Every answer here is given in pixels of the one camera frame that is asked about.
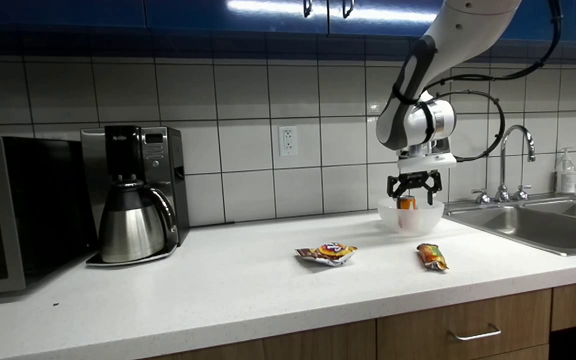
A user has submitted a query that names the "silver drawer handle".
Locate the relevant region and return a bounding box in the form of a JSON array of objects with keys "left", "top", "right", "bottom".
[{"left": 446, "top": 323, "right": 503, "bottom": 343}]

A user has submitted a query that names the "steel coffee maker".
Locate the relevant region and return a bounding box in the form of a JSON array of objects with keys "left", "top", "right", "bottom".
[{"left": 80, "top": 124, "right": 191, "bottom": 267}]

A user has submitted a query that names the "translucent white bowl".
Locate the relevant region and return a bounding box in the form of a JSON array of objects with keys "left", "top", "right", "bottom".
[{"left": 377, "top": 196, "right": 446, "bottom": 236}]

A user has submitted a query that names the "crumpled snack packet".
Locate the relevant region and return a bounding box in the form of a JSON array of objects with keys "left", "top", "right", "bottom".
[{"left": 295, "top": 242, "right": 359, "bottom": 267}]

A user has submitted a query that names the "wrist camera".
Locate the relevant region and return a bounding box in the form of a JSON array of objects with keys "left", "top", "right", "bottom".
[{"left": 396, "top": 139, "right": 458, "bottom": 175}]

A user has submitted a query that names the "wooden cabinet door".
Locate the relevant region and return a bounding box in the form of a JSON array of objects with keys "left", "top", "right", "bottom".
[{"left": 138, "top": 319, "right": 377, "bottom": 360}]

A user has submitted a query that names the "white wall socket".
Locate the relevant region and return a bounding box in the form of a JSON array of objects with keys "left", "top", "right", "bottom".
[{"left": 277, "top": 125, "right": 299, "bottom": 157}]

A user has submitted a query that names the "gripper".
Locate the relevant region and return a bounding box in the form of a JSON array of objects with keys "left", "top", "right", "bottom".
[{"left": 386, "top": 170, "right": 443, "bottom": 206}]

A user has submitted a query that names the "blue cabinet door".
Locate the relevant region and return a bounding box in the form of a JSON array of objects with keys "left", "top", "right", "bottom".
[
  {"left": 144, "top": 0, "right": 330, "bottom": 35},
  {"left": 327, "top": 0, "right": 444, "bottom": 38}
]

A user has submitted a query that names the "chrome tap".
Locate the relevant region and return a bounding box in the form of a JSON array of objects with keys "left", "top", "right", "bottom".
[{"left": 494, "top": 124, "right": 537, "bottom": 203}]

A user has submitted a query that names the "microwave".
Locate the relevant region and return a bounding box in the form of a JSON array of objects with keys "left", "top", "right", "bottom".
[{"left": 0, "top": 135, "right": 98, "bottom": 299}]

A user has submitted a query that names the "soap dispenser bottle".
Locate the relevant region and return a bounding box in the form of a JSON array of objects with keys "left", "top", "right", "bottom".
[{"left": 555, "top": 147, "right": 576, "bottom": 195}]

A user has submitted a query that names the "steel sink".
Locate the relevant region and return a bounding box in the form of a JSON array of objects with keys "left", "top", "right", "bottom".
[{"left": 443, "top": 194, "right": 576, "bottom": 257}]

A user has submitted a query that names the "steel coffee carafe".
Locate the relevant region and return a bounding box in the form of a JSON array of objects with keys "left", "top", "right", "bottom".
[{"left": 98, "top": 174, "right": 179, "bottom": 265}]

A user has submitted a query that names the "orange green snack bar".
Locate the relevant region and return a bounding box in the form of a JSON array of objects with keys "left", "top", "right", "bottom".
[{"left": 416, "top": 243, "right": 450, "bottom": 272}]

